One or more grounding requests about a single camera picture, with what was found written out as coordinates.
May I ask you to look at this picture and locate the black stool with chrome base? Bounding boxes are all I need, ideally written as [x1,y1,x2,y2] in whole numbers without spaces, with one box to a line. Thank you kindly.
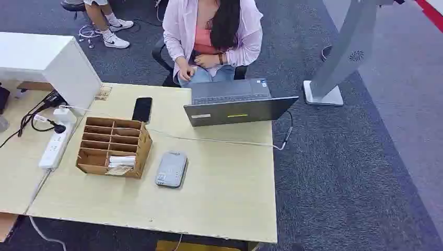
[60,0,104,49]

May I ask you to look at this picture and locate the black device at desk edge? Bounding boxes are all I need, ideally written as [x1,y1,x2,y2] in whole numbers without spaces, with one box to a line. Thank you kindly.
[0,85,11,115]

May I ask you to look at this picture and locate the white cable on desk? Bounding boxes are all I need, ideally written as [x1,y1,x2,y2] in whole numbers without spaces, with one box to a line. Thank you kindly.
[147,128,285,151]

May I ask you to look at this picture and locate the white charger plug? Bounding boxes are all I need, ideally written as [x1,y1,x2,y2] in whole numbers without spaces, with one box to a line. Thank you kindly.
[53,107,78,125]

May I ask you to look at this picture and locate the black smartphone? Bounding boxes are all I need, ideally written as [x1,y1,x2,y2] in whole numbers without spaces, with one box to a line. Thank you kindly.
[132,97,153,124]

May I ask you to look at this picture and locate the wooden card box with slots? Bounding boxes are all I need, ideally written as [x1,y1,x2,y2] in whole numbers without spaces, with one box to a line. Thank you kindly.
[75,116,153,179]

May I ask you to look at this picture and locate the grey display stand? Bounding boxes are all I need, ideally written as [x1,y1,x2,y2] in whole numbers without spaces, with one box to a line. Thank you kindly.
[302,0,395,107]

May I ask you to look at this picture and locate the white cards in box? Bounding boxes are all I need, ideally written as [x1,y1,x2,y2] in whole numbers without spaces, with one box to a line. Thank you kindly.
[105,155,136,176]

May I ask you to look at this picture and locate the person seated at desk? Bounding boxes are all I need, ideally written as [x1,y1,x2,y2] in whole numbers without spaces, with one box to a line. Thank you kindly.
[162,0,264,89]

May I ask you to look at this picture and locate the dark grey laptop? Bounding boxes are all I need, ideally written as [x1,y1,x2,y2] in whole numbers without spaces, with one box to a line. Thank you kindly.
[183,78,300,128]

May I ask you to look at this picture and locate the white power strip cord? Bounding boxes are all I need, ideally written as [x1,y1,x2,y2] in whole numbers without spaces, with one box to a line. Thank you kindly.
[28,169,67,251]

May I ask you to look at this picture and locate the person's hand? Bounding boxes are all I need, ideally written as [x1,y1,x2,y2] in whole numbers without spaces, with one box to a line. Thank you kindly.
[177,65,196,83]
[194,53,221,69]

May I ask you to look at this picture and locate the person's right hand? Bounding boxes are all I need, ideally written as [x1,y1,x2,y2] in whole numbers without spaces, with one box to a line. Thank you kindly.
[177,65,196,83]

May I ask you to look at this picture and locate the white box cabinet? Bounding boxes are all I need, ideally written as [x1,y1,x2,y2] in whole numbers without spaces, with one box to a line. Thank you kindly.
[0,31,102,118]

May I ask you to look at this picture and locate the person's left hand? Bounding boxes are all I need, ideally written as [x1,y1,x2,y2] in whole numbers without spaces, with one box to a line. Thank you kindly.
[194,53,221,69]

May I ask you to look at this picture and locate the white power strip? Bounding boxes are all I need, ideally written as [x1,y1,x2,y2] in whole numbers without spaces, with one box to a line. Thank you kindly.
[38,121,76,171]

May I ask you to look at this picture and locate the black power plug with cable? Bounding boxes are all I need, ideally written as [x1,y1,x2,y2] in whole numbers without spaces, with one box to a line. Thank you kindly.
[17,104,67,138]

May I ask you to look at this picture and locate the black laptop cable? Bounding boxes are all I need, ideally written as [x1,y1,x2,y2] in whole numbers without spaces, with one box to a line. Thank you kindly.
[282,110,294,151]

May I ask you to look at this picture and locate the pale paper sticker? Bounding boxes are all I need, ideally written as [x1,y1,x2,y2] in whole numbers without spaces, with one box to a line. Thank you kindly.
[95,86,113,101]

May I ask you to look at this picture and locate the person with white sneakers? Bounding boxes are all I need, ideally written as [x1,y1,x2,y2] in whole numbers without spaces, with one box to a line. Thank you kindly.
[83,0,135,50]

